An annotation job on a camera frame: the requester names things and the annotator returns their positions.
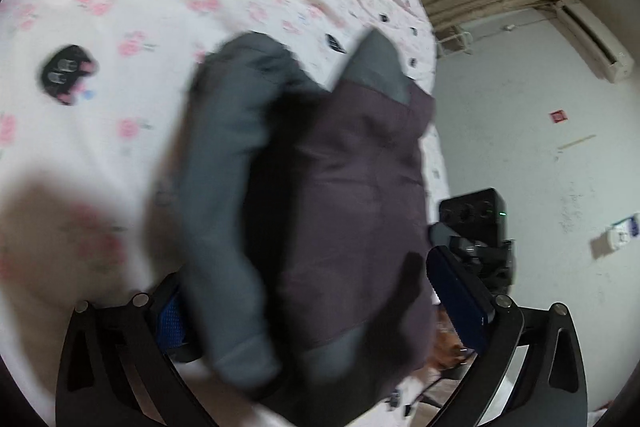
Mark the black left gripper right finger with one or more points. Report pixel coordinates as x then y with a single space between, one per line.
551 386

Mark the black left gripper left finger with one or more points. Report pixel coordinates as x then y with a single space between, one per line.
118 364

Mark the purple grey hooded jacket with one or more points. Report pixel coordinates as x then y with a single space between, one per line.
302 218

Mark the person's right hand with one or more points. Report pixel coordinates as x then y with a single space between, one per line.
448 350

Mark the white air conditioner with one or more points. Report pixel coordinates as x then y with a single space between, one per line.
605 48

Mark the pink cat print bedsheet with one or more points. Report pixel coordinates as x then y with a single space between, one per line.
92 99

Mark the black camera box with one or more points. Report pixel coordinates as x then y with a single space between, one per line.
479 216

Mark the white wire shelf rack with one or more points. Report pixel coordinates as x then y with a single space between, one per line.
453 40

